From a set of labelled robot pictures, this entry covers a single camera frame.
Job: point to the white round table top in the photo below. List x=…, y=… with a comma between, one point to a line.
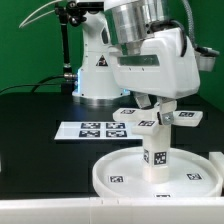
x=136, y=173

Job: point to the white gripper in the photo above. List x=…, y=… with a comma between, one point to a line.
x=158, y=70

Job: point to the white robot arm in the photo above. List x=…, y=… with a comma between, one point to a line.
x=133, y=45

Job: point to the white front rail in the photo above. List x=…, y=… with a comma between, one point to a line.
x=113, y=211

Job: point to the white marker tag sheet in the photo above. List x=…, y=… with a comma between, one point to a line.
x=95, y=131

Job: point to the white cross-shaped table base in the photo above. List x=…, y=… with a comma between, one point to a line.
x=146, y=122

